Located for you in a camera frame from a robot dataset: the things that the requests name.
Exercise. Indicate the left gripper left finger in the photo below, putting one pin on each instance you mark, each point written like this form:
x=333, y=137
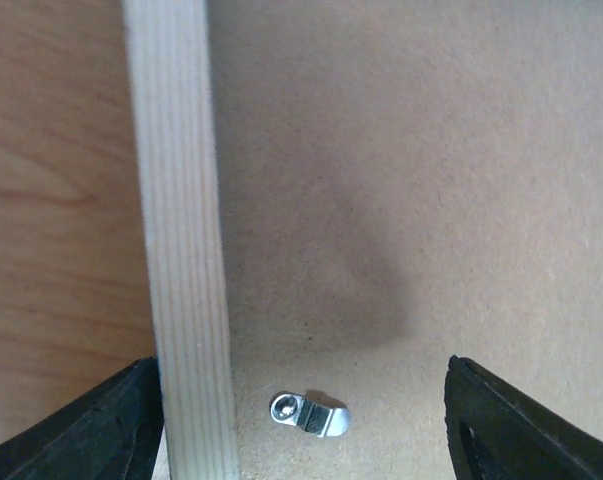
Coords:
x=112, y=431

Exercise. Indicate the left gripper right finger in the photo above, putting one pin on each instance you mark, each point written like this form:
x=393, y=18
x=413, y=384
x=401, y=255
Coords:
x=495, y=431

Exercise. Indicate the blue picture frame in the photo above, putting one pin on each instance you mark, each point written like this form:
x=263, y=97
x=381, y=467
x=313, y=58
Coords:
x=169, y=69

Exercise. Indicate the metal frame retaining clip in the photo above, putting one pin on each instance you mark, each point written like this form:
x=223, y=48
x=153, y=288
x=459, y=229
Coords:
x=309, y=416

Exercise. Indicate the brown frame backing board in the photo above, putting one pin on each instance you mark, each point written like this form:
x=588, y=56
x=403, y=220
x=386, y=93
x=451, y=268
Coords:
x=401, y=182

